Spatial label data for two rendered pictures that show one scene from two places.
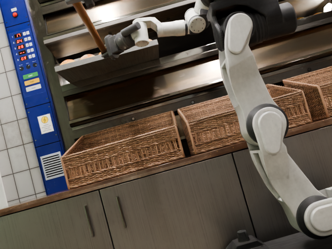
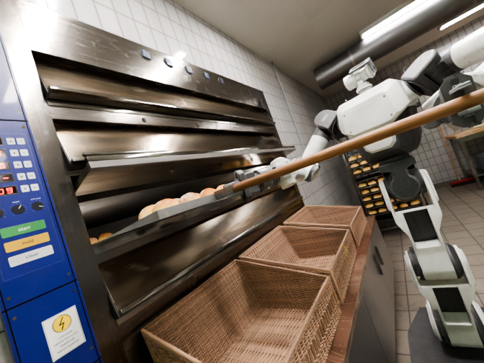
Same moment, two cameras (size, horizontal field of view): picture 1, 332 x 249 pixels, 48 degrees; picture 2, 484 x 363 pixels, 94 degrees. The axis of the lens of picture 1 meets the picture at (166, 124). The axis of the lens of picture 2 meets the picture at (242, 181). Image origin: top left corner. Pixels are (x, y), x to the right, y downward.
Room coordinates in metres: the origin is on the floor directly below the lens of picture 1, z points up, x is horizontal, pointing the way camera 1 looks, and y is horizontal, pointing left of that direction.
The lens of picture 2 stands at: (1.33, 0.86, 1.17)
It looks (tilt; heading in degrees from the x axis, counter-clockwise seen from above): 3 degrees up; 304
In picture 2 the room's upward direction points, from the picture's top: 20 degrees counter-clockwise
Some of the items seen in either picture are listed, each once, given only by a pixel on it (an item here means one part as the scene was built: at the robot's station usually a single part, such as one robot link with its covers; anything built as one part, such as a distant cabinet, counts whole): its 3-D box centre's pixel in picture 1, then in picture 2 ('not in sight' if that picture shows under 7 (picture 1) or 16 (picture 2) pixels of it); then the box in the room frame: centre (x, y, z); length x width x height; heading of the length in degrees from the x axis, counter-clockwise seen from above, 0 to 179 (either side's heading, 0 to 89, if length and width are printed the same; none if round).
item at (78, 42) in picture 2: not in sight; (197, 82); (2.22, -0.36, 2.00); 1.80 x 0.08 x 0.21; 90
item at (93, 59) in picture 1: (111, 63); (186, 207); (2.08, 0.21, 1.19); 0.55 x 0.36 x 0.03; 92
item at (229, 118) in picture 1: (236, 114); (302, 253); (1.93, -0.36, 0.72); 0.56 x 0.49 x 0.28; 90
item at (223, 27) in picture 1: (237, 32); (402, 184); (1.34, -0.34, 0.97); 0.14 x 0.13 x 0.12; 1
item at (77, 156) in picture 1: (126, 145); (250, 319); (1.93, 0.22, 0.72); 0.56 x 0.49 x 0.28; 88
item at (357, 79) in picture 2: not in sight; (359, 80); (1.35, -0.31, 1.47); 0.10 x 0.07 x 0.09; 163
